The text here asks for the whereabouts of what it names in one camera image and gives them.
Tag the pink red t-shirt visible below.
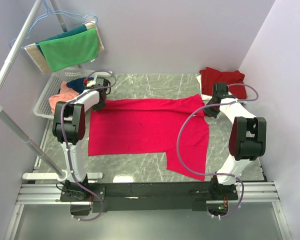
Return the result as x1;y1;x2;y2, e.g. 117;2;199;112
88;94;210;181

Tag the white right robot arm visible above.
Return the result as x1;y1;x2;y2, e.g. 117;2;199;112
204;82;267;200

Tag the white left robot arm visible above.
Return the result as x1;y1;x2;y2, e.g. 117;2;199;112
52;77;112;201

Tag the dark red folded t-shirt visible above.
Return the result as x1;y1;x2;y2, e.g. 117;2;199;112
199;66;248;99

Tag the navy t-shirt in basket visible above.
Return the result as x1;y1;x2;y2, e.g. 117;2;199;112
66;77;94;94

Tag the salmon t-shirt in basket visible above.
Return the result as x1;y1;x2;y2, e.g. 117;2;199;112
48;81;79;114

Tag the green hanging towel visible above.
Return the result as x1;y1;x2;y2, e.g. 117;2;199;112
38;28;99;72

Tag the white laundry basket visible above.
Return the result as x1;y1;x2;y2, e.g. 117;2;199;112
33;67;93;120

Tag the teal hanging towel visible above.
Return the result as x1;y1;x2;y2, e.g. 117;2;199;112
35;23;88;56

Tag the beige hanging towel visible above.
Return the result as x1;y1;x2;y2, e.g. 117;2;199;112
24;22;105;74

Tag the white clothes rack pole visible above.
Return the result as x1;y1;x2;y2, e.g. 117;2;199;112
0;0;83;179

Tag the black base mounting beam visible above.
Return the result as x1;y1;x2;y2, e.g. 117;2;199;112
59;181;239;216

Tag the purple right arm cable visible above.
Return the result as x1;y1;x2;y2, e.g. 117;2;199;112
176;83;260;219

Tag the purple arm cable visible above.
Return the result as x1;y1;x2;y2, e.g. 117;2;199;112
60;69;117;222
176;83;260;219

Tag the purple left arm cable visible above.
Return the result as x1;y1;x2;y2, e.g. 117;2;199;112
60;69;117;222

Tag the blue wire hanger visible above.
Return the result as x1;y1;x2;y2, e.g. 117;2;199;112
8;5;98;50

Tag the aluminium rail frame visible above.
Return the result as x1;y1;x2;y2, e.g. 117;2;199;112
4;182;292;240

